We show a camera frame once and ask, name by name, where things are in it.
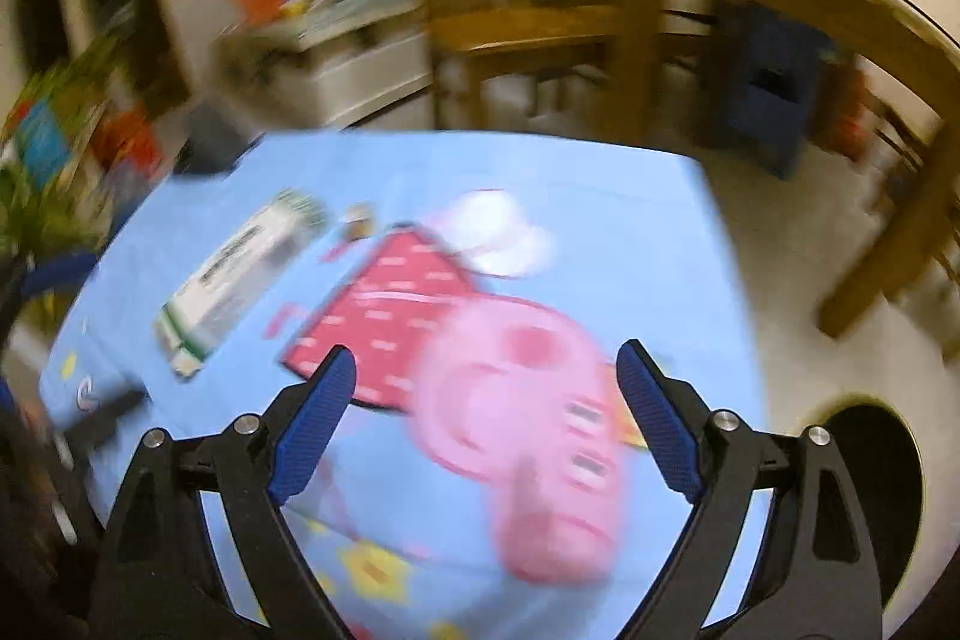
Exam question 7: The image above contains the blue cartoon pig tablecloth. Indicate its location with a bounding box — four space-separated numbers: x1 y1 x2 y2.
36 128 771 640

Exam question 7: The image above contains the red gift box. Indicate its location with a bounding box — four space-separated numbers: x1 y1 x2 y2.
96 110 164 178

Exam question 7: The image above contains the small brown bottle cap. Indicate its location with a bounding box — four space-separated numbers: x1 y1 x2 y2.
343 203 377 241

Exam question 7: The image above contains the wooden slat-back chair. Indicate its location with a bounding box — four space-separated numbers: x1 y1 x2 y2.
407 0 640 140

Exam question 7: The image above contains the white green carton box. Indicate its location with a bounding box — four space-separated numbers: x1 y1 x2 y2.
152 192 329 381

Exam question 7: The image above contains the wooden dining table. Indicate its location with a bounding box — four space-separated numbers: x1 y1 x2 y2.
553 0 960 342

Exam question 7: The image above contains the green potted plant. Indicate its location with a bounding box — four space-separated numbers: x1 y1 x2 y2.
0 35 145 255

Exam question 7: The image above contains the black round trash bin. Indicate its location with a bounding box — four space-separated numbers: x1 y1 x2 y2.
812 392 926 620

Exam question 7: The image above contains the blue plastic stool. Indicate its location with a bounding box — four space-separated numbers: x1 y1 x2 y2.
718 0 817 178

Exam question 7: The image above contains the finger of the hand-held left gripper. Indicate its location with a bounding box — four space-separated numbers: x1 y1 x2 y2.
16 250 100 304
61 387 149 455

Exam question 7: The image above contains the black phone stand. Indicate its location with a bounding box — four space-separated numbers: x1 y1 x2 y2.
175 101 265 181

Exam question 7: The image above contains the white coffee table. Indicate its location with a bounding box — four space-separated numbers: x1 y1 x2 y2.
212 0 437 129

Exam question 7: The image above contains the blue printed box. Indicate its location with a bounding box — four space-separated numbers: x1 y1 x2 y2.
13 98 77 163

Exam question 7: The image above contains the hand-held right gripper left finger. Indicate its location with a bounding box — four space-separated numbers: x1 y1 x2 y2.
88 344 358 640

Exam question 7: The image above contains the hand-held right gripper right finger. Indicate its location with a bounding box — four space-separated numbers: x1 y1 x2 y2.
615 338 887 640

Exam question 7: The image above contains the dark doorway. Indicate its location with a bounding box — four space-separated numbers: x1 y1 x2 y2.
70 0 190 118

